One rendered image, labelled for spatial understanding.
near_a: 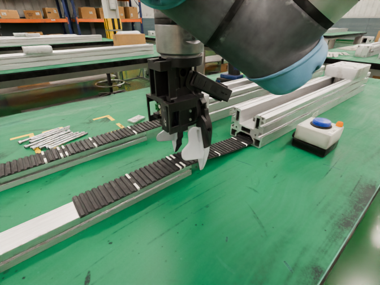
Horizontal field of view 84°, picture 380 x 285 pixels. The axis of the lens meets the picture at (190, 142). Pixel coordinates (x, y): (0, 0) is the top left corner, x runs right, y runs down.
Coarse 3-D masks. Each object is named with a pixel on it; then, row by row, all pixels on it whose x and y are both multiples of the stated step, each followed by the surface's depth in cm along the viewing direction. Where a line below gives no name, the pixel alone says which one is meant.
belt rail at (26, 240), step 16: (176, 176) 43; (144, 192) 39; (64, 208) 33; (112, 208) 36; (32, 224) 30; (48, 224) 30; (64, 224) 30; (80, 224) 32; (0, 240) 28; (16, 240) 28; (32, 240) 28; (48, 240) 30; (0, 256) 27; (16, 256) 28; (0, 272) 27
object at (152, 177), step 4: (140, 168) 41; (144, 168) 41; (148, 168) 41; (144, 172) 40; (148, 172) 40; (152, 172) 40; (148, 176) 39; (152, 176) 39; (156, 176) 39; (152, 180) 38; (156, 180) 38
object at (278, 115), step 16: (320, 80) 80; (352, 80) 81; (272, 96) 64; (288, 96) 68; (304, 96) 64; (320, 96) 66; (336, 96) 76; (352, 96) 90; (240, 112) 55; (256, 112) 60; (272, 112) 53; (288, 112) 56; (304, 112) 63; (320, 112) 72; (240, 128) 57; (256, 128) 53; (272, 128) 54; (288, 128) 60; (256, 144) 55
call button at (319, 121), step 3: (315, 120) 51; (318, 120) 51; (321, 120) 51; (324, 120) 51; (327, 120) 51; (315, 123) 51; (318, 123) 50; (321, 123) 50; (324, 123) 50; (327, 123) 50; (330, 123) 50; (321, 126) 50; (324, 126) 50; (327, 126) 50
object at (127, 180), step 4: (120, 176) 39; (124, 176) 39; (128, 176) 39; (120, 180) 38; (124, 180) 38; (128, 180) 38; (132, 180) 38; (124, 184) 37; (128, 184) 37; (132, 184) 37; (136, 184) 37; (128, 188) 36; (132, 188) 36; (136, 188) 36; (140, 188) 36; (132, 192) 36
